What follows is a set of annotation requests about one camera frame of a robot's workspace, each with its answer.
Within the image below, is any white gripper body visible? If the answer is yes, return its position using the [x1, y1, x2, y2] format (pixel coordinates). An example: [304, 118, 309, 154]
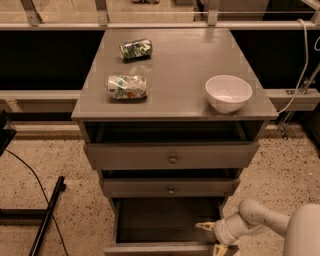
[214, 212, 254, 245]

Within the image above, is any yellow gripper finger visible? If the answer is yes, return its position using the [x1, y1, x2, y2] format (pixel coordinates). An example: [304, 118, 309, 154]
[212, 244, 228, 256]
[195, 222, 215, 231]

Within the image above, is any grey bottom drawer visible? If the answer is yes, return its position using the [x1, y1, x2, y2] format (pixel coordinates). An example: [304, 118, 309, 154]
[103, 197, 240, 256]

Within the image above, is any grey drawer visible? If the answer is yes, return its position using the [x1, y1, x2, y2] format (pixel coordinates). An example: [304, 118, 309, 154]
[84, 142, 259, 170]
[103, 197, 240, 256]
[101, 178, 240, 198]

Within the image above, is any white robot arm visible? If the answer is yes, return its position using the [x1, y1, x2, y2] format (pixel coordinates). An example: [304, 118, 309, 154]
[196, 199, 320, 256]

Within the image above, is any grey drawer cabinet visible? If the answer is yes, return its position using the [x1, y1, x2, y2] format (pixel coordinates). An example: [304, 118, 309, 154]
[71, 27, 279, 221]

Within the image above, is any grey top drawer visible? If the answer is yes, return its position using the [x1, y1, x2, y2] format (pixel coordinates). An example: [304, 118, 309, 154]
[84, 142, 259, 170]

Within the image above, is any grey middle drawer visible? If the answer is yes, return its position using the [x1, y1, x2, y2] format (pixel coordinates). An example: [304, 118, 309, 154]
[101, 178, 240, 198]

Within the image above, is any white bowl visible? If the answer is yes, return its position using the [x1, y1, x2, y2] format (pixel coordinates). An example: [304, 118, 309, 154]
[205, 75, 253, 113]

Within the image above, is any white green crushed can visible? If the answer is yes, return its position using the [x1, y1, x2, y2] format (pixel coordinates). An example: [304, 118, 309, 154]
[106, 75, 148, 100]

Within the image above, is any dark green crushed can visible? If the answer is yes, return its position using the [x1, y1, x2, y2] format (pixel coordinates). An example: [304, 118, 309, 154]
[119, 38, 153, 61]

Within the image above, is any black stand base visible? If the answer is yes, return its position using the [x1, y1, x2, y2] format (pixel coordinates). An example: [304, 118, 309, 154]
[0, 176, 66, 256]

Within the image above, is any black device at left edge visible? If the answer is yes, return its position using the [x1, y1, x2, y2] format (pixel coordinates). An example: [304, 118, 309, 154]
[0, 110, 16, 156]

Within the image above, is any black floor cable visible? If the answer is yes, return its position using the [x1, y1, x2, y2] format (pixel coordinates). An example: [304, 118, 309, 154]
[4, 148, 70, 256]

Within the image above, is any white hanging cable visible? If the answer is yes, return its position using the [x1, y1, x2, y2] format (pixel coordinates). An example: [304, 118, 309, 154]
[278, 18, 310, 115]

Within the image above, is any metal railing frame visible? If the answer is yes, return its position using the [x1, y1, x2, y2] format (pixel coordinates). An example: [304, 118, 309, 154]
[0, 0, 320, 30]

